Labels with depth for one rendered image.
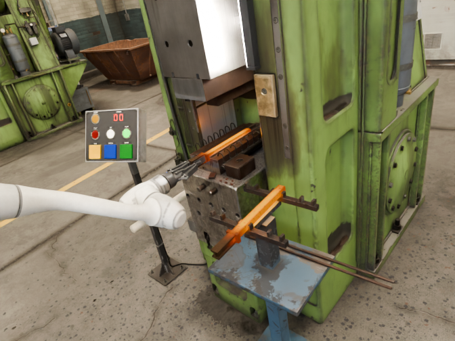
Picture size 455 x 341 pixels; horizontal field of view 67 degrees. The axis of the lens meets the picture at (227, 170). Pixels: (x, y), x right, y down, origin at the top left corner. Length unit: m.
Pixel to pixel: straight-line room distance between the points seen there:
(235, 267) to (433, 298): 1.27
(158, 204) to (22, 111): 5.15
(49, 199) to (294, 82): 0.93
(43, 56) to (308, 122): 5.47
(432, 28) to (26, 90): 6.29
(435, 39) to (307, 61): 5.26
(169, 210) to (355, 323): 1.27
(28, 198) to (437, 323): 1.95
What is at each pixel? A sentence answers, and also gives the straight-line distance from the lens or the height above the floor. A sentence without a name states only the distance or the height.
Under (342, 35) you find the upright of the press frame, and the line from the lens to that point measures 1.63.
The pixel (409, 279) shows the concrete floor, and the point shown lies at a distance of 2.38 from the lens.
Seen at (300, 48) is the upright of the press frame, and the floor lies 1.45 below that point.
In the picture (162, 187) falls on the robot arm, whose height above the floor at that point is 1.00.
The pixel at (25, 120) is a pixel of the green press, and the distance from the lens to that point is 6.31.
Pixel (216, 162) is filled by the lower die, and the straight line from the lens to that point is 1.59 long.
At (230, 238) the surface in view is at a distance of 1.09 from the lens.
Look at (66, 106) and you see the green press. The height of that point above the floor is 0.31.
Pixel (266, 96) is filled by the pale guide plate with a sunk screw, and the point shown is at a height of 1.27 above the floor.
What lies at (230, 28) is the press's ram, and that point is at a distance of 1.50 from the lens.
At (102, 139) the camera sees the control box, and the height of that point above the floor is 1.06.
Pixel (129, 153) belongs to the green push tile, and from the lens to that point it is 1.86.
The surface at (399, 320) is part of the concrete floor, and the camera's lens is 2.18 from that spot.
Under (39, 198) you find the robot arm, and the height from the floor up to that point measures 1.21.
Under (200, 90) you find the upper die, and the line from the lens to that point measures 1.47.
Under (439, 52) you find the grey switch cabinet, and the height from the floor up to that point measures 0.21.
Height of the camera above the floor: 1.69
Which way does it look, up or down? 28 degrees down
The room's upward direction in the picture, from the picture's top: 11 degrees counter-clockwise
